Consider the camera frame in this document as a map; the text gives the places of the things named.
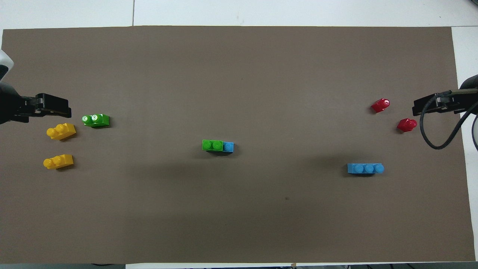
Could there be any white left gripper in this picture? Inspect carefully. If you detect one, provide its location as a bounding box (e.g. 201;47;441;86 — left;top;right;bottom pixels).
0;50;72;124

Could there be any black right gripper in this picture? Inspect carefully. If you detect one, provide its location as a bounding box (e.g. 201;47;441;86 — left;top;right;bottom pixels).
412;89;478;117

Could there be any plain green two-stud block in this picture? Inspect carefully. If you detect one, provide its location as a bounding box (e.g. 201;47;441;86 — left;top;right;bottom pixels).
202;139;224;151

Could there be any yellow two-stud block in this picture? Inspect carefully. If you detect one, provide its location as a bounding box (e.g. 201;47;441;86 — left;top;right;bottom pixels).
46;123;77;140
43;154;74;170

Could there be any red single-stud block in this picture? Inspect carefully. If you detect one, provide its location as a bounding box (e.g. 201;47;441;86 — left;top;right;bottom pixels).
371;98;391;113
397;118;418;133

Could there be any green block with white print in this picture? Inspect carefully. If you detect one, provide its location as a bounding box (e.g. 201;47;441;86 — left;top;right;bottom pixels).
82;114;110;128

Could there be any blue three-stud block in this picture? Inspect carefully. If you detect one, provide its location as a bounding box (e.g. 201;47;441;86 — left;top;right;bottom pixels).
347;163;385;175

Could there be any brown table mat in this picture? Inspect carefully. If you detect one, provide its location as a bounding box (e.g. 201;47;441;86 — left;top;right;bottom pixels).
0;25;476;264

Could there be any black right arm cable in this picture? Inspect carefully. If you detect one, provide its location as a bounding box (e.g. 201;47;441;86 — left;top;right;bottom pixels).
420;92;478;151

